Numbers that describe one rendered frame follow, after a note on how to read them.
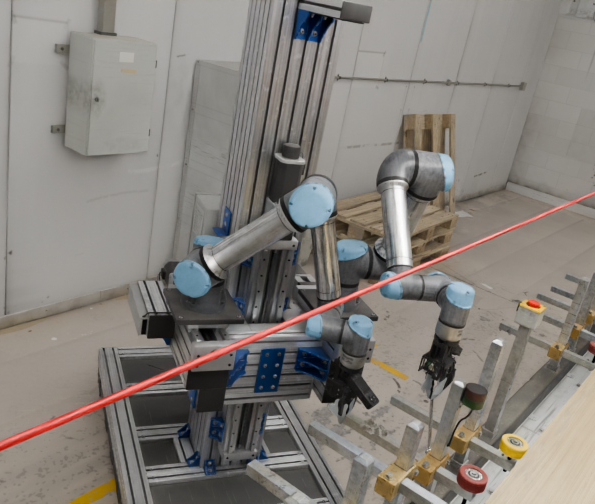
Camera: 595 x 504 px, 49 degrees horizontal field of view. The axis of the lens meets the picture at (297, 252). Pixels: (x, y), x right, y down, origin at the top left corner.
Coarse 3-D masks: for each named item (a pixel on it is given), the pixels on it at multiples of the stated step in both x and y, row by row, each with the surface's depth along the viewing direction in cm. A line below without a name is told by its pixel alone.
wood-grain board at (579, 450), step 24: (576, 408) 222; (552, 432) 206; (576, 432) 208; (528, 456) 192; (552, 456) 194; (576, 456) 196; (504, 480) 179; (528, 480) 181; (552, 480) 183; (576, 480) 185
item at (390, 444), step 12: (348, 420) 200; (360, 420) 200; (360, 432) 198; (384, 444) 193; (396, 444) 192; (420, 456) 189; (444, 480) 183; (456, 480) 182; (456, 492) 181; (468, 492) 179
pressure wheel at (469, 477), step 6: (462, 468) 180; (468, 468) 180; (474, 468) 181; (480, 468) 181; (462, 474) 177; (468, 474) 178; (474, 474) 178; (480, 474) 179; (486, 474) 179; (462, 480) 177; (468, 480) 175; (474, 480) 176; (480, 480) 176; (486, 480) 177; (462, 486) 177; (468, 486) 176; (474, 486) 175; (480, 486) 175; (474, 492) 176; (480, 492) 176
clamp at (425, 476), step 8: (424, 456) 187; (432, 456) 188; (448, 456) 190; (432, 464) 185; (440, 464) 186; (448, 464) 191; (424, 472) 182; (432, 472) 182; (416, 480) 184; (424, 480) 183; (432, 480) 185
